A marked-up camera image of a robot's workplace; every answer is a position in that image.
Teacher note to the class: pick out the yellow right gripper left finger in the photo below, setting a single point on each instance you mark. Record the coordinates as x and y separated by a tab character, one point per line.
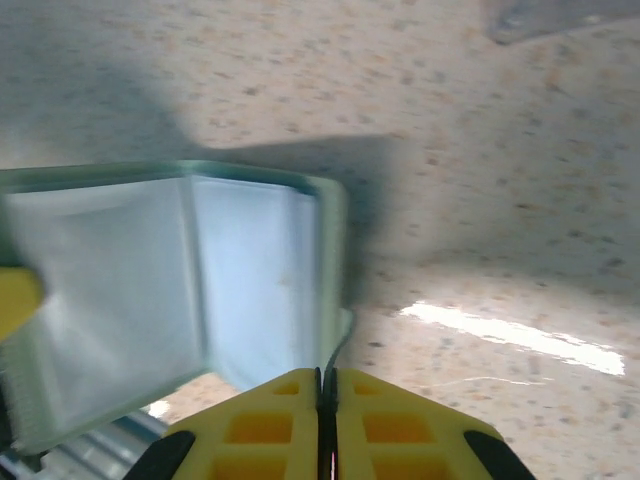
260	430

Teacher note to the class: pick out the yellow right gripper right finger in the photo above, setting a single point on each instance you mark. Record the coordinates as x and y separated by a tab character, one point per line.
400	430

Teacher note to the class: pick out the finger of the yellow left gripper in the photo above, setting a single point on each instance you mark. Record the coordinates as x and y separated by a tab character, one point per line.
17	300

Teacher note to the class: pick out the green card holder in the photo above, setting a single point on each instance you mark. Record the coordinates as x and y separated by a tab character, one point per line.
150	280

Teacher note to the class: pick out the aluminium front frame rail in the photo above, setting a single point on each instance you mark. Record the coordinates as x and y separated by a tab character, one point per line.
100	450

